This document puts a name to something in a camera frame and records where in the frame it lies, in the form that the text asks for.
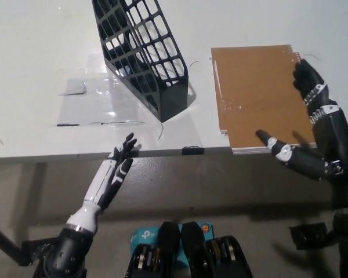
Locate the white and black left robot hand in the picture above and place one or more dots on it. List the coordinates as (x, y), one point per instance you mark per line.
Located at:
(101, 185)

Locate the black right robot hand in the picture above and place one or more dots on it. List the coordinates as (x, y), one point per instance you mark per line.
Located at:
(336, 139)

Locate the brown spiral notebook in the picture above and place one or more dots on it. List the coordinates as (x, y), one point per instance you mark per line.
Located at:
(264, 101)
(249, 51)

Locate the black plastic grid book holder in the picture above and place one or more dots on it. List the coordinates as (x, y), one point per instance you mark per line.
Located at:
(174, 98)

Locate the teal tp-link box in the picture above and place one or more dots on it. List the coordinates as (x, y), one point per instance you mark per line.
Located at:
(145, 235)

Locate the clear plastic sheet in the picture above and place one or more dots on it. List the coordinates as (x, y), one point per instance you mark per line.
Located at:
(90, 107)

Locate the black tape strip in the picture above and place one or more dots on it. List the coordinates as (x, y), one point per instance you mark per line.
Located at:
(192, 150)

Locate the black floor tape patch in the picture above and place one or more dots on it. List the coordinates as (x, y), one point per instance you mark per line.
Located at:
(307, 236)
(27, 252)

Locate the grey tape patch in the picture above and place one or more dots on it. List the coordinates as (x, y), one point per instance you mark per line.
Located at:
(72, 87)

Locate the black table leg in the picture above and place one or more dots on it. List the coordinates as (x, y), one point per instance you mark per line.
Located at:
(3, 244)

